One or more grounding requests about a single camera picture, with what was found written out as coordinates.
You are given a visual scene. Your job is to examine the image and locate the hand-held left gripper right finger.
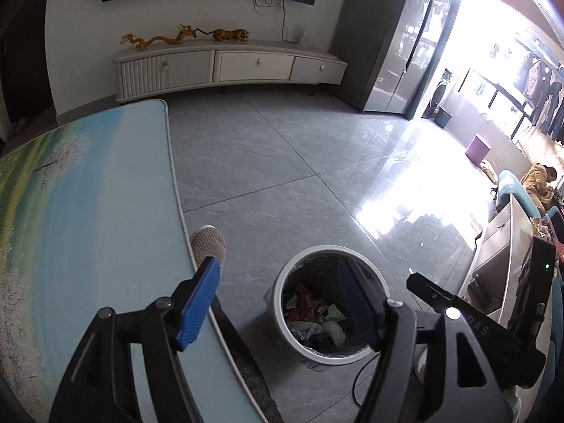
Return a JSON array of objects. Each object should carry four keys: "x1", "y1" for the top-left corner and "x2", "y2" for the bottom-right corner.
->
[{"x1": 339, "y1": 258, "x2": 505, "y2": 423}]

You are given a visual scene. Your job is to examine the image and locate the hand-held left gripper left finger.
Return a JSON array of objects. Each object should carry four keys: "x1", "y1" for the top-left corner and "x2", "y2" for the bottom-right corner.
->
[{"x1": 48, "y1": 258, "x2": 221, "y2": 423}]

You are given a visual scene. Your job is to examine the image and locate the red snack wrapper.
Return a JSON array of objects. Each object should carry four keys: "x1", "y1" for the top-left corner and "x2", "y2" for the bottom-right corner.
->
[{"x1": 293, "y1": 284, "x2": 324, "y2": 320}]

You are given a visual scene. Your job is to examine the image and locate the golden tiger figurine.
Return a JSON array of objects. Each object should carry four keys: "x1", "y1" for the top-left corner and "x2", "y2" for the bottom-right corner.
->
[{"x1": 211, "y1": 29, "x2": 251, "y2": 44}]

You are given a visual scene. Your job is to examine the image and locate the black wall cables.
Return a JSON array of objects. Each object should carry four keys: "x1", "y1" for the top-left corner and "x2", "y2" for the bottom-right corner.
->
[{"x1": 252, "y1": 0, "x2": 289, "y2": 42}]

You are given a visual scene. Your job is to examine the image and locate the white round trash can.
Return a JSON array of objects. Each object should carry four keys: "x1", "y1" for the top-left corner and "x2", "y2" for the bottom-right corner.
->
[{"x1": 271, "y1": 248, "x2": 392, "y2": 366}]

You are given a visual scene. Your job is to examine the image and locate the landscape printed table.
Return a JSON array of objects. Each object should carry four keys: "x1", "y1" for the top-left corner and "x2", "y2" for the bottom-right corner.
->
[{"x1": 0, "y1": 99, "x2": 265, "y2": 423}]

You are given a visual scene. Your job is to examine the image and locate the golden dragon figurine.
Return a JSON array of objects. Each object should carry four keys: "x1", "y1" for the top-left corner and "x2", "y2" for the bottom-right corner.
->
[{"x1": 120, "y1": 24, "x2": 210, "y2": 50}]

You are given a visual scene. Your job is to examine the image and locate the pile of wrappers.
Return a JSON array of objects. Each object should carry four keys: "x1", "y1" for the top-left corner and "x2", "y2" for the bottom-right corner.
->
[{"x1": 282, "y1": 282, "x2": 349, "y2": 353}]

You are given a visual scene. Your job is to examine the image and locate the dark washing machine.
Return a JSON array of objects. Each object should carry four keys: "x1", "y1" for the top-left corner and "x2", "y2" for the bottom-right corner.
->
[{"x1": 429, "y1": 68, "x2": 454, "y2": 117}]

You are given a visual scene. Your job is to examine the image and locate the grey glossy wardrobe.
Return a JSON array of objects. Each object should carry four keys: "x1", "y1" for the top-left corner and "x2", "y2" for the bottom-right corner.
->
[{"x1": 335, "y1": 0, "x2": 454, "y2": 115}]

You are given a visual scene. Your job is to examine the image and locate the long black floor cable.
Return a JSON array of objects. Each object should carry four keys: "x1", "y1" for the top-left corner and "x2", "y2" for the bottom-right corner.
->
[{"x1": 352, "y1": 352, "x2": 380, "y2": 408}]

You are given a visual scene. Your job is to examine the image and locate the blue chair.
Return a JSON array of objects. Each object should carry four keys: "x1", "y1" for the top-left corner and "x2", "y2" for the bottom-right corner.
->
[{"x1": 496, "y1": 170, "x2": 542, "y2": 221}]

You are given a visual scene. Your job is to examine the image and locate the beige knit shoe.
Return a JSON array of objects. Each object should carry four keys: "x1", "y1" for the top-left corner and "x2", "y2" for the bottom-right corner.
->
[{"x1": 191, "y1": 225, "x2": 227, "y2": 269}]

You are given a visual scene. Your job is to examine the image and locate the row of hanging clothes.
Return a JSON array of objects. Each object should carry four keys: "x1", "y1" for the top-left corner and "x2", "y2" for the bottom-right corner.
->
[{"x1": 511, "y1": 48, "x2": 564, "y2": 146}]

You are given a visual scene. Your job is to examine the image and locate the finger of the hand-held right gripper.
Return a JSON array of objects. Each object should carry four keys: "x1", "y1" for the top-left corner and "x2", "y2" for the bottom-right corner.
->
[{"x1": 407, "y1": 273, "x2": 468, "y2": 311}]

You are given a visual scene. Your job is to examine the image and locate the white television cabinet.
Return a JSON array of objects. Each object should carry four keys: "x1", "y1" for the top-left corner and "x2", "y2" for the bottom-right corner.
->
[{"x1": 111, "y1": 39, "x2": 349, "y2": 104}]

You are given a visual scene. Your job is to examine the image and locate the purple stool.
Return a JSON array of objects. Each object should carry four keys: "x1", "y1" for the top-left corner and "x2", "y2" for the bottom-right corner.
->
[{"x1": 466, "y1": 134, "x2": 492, "y2": 168}]

